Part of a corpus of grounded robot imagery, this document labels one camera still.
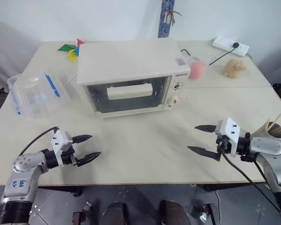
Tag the white knob with red indicator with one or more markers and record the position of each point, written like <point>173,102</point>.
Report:
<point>173,101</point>

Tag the brown ribbon tag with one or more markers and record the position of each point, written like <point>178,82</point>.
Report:
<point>170,16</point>

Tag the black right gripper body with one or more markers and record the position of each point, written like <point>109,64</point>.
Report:
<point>224,145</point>

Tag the small cream oven knob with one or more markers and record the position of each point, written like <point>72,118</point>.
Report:
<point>178,86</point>

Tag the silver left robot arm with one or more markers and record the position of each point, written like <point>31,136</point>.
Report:
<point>25,161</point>

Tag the cream toaster oven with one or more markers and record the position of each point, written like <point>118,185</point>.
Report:
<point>131,61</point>

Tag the printed label sticker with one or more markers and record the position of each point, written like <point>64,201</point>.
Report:
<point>180,61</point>

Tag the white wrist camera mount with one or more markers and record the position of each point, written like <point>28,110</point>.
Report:
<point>61,140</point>
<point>229,129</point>

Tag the glass oven door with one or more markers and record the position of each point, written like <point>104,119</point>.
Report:
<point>128,105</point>

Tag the tan cup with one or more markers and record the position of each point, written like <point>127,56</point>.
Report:
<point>271,131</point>

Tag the colourful pinwheel toy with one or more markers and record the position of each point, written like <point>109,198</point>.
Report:
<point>72,55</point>

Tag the thin wooden stick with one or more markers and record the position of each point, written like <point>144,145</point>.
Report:
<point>280,115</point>

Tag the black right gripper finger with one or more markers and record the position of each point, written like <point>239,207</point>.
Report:
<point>207,128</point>
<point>206,152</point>

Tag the blue patterned scroll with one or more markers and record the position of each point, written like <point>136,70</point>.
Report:
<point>165,29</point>

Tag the clear plastic bag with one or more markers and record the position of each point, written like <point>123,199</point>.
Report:
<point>202,53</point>

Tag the dark rounded shape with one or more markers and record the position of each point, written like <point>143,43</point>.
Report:
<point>114,214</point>
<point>173,213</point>

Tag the clear container blue clips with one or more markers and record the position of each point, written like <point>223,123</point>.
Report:
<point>30,93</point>

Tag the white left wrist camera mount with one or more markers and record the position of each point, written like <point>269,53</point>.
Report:
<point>61,140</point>

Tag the pink peach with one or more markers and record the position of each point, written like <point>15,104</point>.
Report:
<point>196,70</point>

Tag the white power strip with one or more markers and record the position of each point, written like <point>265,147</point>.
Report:
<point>224,43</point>

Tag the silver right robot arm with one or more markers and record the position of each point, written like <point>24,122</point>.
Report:
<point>269,147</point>

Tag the beige plush toy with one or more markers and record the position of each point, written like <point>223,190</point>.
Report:
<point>234,68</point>

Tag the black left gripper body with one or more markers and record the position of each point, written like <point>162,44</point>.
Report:
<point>69,158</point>

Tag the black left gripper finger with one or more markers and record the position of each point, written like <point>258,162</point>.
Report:
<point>89,158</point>
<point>82,138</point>

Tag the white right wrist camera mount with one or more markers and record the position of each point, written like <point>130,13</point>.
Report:
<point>229,129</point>

